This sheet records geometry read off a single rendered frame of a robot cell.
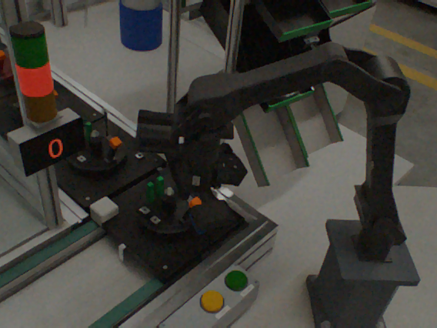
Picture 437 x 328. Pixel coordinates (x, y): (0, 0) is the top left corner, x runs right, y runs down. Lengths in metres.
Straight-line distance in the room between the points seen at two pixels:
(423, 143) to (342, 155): 1.78
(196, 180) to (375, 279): 0.38
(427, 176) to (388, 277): 2.09
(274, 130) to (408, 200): 0.45
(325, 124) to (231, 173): 0.56
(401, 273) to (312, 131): 0.47
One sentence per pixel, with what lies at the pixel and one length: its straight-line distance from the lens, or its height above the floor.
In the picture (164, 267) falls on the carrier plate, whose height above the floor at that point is 0.97.
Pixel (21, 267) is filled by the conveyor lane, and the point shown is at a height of 0.95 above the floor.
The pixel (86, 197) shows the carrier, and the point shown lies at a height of 0.97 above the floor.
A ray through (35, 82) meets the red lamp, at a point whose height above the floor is 1.34.
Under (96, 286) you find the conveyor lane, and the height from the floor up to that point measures 0.92.
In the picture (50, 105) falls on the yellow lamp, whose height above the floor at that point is 1.29.
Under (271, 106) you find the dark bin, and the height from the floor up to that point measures 1.21.
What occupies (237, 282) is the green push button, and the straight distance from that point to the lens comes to 0.99.
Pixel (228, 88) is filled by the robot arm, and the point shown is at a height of 1.40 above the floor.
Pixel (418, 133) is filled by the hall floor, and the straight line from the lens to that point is 3.35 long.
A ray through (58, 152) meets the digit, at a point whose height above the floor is 1.19.
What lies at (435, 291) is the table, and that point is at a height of 0.86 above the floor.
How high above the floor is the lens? 1.77
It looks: 42 degrees down
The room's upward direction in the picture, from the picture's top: 7 degrees clockwise
